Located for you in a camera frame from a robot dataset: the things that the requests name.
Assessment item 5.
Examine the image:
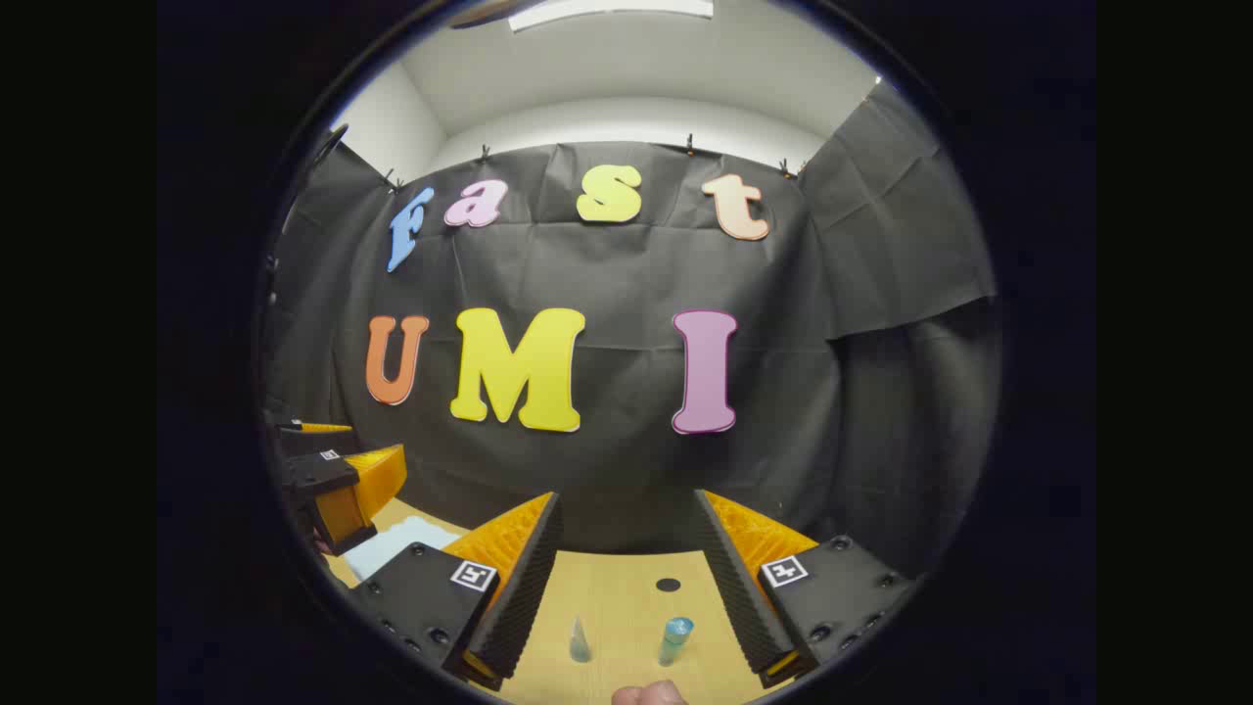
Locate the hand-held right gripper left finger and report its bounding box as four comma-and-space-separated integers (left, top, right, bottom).
348, 492, 565, 692

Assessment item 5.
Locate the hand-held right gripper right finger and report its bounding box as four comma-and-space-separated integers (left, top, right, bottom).
695, 489, 918, 690

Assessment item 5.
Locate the translucent blue bottle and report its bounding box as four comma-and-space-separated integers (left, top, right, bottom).
658, 617, 695, 668

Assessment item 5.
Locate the light blue suitcase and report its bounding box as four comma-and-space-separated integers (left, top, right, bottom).
343, 516, 463, 581

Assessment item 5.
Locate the black backdrop cloth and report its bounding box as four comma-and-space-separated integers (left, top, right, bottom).
262, 83, 1001, 579

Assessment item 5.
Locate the ceiling light panel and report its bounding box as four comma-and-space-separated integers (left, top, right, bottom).
509, 0, 716, 32

